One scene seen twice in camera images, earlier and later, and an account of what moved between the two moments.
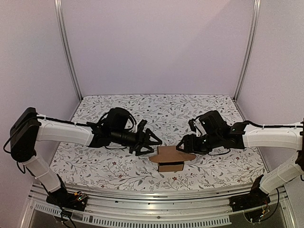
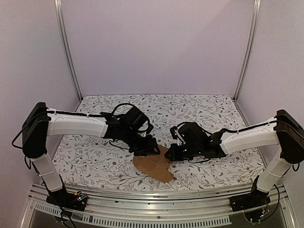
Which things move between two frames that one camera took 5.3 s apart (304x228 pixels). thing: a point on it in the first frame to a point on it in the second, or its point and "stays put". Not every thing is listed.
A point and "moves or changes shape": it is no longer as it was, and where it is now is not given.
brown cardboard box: [169, 158] moves or changes shape
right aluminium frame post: [252, 38] stays put
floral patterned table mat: [166, 118] stays put
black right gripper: [192, 141] to [174, 154]
